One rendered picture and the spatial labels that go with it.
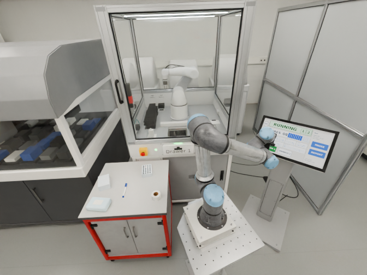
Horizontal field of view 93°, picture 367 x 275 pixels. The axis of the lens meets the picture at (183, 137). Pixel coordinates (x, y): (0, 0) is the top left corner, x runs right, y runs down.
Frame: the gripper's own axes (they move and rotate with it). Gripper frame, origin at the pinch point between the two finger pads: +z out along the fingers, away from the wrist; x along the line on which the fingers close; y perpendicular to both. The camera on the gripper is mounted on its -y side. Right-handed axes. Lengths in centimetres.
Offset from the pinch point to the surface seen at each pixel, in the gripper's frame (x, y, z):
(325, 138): -31.9, 18.4, 15.1
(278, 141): -4.0, 7.6, 15.0
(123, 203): 75, -79, -43
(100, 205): 83, -83, -55
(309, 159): -27.5, 1.1, 15.0
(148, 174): 79, -57, -21
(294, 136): -13.6, 14.4, 15.0
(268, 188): -8, -33, 53
